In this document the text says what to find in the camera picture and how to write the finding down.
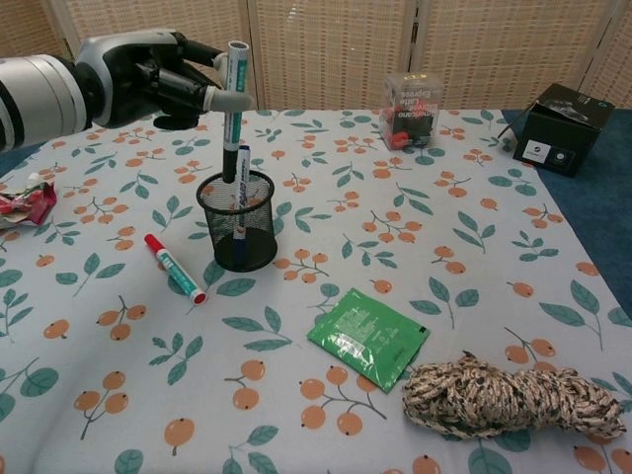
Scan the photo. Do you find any black mesh pen holder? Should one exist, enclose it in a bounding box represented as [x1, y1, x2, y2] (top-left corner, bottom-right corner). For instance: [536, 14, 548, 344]
[196, 170, 278, 272]

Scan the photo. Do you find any woven folding screen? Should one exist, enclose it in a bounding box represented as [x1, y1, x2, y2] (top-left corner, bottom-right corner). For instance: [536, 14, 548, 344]
[0, 0, 632, 119]

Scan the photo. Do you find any floral printed tablecloth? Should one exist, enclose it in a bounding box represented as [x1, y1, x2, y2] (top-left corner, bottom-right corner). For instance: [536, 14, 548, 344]
[0, 109, 632, 474]

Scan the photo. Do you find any clear plastic capsule box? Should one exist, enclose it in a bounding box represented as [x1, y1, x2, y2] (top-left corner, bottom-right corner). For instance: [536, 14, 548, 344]
[378, 72, 444, 151]

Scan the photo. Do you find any green foil sachet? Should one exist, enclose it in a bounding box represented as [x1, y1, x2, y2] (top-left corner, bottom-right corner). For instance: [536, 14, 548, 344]
[305, 287, 429, 395]

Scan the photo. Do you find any black capped whiteboard marker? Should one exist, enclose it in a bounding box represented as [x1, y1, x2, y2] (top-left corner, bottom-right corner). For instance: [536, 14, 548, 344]
[220, 41, 250, 185]

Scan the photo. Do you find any black cardboard box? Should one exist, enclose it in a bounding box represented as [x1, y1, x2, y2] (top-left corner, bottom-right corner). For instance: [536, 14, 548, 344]
[497, 82, 616, 178]

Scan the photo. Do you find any crumpled red snack pouch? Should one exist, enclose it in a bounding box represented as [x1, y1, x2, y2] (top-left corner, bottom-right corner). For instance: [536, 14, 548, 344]
[0, 171, 58, 231]

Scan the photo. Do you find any speckled beige rope bundle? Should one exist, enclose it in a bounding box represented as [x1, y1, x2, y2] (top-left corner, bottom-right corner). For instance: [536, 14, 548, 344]
[402, 349, 624, 440]

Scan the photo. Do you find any red capped whiteboard marker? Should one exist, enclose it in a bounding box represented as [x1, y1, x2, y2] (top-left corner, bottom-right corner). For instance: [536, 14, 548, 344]
[143, 233, 208, 307]

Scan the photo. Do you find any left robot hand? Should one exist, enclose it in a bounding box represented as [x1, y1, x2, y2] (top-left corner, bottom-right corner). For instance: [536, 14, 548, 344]
[73, 30, 257, 130]

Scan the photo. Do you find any blue capped whiteboard marker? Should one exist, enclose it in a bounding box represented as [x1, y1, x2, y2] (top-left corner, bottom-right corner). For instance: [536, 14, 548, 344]
[231, 144, 252, 248]

